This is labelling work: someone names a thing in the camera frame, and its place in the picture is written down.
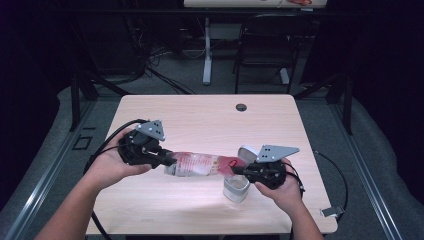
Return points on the aluminium floor rail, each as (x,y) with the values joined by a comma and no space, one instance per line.
(45,186)
(375,186)

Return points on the person's left hand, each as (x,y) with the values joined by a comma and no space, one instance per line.
(106,166)

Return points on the wooden desk with white legs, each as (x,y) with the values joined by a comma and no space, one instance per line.
(233,3)

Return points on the black floor socket frame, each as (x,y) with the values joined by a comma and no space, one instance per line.
(74,142)

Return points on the person's right hand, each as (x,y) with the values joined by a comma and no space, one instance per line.
(288,196)

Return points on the silver metal bracket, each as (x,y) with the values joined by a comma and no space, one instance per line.
(331,211)

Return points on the round table grommet hole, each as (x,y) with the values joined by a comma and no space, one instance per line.
(241,107)

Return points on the black folding chair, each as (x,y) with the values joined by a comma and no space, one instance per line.
(263,46)

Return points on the black metal stand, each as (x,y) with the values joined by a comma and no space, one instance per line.
(348,110)
(75,106)

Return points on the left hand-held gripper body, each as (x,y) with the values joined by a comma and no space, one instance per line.
(138,150)

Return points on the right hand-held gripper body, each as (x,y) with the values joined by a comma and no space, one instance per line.
(270,175)

